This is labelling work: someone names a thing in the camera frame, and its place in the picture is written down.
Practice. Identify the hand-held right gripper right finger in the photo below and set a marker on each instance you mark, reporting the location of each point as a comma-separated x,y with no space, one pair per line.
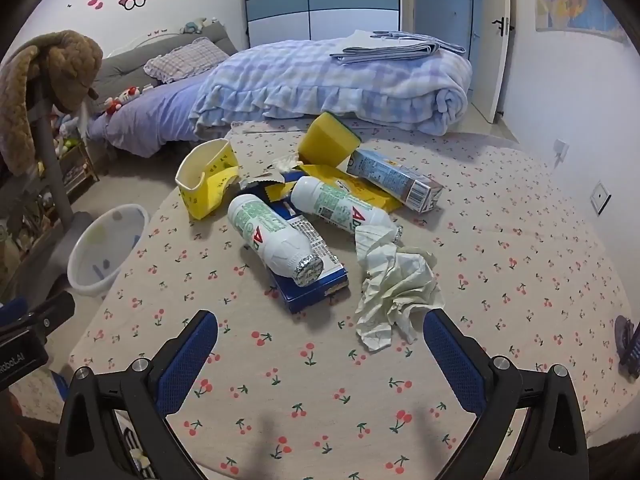
450,355

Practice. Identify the yellow packet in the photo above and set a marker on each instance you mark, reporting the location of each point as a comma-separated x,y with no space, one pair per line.
372,195

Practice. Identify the plaid pillow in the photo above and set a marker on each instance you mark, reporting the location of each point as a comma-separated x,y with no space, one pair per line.
185,60

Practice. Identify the torn yellow paper cup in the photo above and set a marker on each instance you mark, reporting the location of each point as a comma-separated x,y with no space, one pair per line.
207,185

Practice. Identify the cherry print mat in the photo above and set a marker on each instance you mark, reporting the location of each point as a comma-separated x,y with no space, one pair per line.
500,260

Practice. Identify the white tissue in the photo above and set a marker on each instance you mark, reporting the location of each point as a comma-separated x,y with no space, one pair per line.
400,285

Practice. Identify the grey headboard cushion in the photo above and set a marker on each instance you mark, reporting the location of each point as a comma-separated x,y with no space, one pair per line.
120,67

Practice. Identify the white plastic bin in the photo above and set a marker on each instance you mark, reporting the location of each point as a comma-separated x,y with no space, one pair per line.
107,250

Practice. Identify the blue plaid ruffled blanket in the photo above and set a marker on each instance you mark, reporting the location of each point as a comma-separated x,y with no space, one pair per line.
325,80

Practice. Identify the brown plush toy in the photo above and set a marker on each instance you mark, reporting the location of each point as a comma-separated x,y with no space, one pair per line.
55,70

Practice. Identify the purple slipper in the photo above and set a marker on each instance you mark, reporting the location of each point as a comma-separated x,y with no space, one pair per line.
627,345

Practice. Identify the yellow sponge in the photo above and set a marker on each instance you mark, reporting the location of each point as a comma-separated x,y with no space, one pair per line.
325,142

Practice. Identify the white bottle green label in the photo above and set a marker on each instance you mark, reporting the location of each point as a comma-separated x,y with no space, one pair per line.
335,202

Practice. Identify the folded blue white cloth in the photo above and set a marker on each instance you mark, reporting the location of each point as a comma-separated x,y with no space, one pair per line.
390,47

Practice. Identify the blue snack packet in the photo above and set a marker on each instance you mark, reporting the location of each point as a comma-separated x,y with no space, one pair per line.
270,191

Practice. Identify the purple bed sheet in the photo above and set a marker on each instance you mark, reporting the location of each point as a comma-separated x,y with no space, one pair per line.
150,115

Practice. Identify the dark blue box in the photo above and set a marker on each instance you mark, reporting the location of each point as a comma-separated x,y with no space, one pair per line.
320,280

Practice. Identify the red white cat plush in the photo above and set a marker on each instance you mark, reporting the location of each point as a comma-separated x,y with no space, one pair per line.
122,100

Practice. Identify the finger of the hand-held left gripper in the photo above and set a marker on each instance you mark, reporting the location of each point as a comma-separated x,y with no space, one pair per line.
50,315

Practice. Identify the toy shelf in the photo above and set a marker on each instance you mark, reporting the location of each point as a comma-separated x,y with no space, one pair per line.
77,160

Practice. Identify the white door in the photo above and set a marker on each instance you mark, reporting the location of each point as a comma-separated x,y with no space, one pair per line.
497,70

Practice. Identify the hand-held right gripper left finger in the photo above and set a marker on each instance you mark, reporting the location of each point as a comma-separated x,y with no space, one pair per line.
192,355

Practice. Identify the small crumpled white wrapper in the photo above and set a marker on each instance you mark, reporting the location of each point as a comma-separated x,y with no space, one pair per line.
286,165

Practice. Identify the white tube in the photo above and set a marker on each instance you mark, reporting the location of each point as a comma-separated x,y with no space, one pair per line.
270,235

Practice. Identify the light blue milk carton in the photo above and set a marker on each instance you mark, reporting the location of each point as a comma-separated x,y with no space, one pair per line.
390,177

